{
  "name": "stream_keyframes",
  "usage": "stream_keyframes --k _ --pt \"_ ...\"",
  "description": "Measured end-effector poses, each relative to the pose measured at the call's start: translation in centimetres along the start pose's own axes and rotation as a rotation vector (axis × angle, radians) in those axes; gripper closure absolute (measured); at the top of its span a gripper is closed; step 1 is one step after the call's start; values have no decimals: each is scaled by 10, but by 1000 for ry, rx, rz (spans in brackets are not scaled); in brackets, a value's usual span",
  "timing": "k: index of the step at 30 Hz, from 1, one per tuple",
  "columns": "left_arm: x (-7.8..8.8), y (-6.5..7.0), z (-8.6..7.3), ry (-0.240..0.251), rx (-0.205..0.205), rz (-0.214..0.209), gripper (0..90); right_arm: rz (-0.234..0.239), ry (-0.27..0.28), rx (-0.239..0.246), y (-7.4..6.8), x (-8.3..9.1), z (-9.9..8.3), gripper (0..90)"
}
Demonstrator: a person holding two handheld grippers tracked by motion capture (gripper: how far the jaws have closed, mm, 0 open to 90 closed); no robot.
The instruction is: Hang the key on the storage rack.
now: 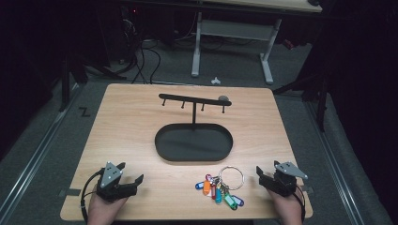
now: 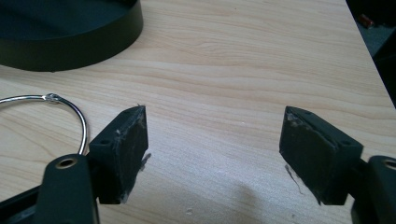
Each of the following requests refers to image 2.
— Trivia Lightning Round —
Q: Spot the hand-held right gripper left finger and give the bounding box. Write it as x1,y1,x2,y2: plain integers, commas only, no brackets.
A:
88,105,149,205

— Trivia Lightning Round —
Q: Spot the round black tray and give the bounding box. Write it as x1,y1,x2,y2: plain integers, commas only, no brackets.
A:
0,0,145,73

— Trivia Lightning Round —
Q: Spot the silver metal binder ring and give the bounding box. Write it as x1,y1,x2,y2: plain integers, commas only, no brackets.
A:
0,92,90,156

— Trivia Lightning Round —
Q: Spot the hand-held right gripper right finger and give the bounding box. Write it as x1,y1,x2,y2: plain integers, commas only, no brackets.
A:
278,105,364,206

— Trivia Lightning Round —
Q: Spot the small red object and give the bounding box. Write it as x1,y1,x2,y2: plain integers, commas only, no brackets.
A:
357,13,375,30

